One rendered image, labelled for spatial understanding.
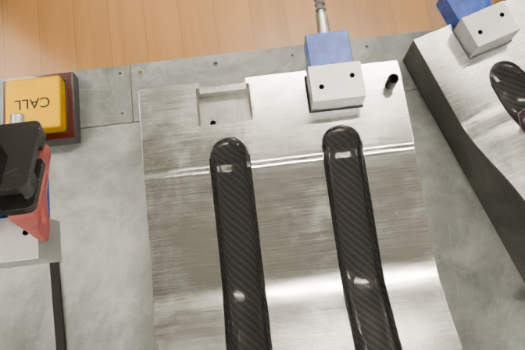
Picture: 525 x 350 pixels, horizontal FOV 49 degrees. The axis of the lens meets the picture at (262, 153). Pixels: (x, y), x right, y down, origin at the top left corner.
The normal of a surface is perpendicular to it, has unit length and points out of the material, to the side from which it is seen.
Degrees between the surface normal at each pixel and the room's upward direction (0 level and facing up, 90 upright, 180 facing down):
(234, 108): 0
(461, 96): 0
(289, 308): 22
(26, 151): 27
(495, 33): 0
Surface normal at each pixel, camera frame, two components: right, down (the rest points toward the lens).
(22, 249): 0.00, -0.22
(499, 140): -0.18, -0.62
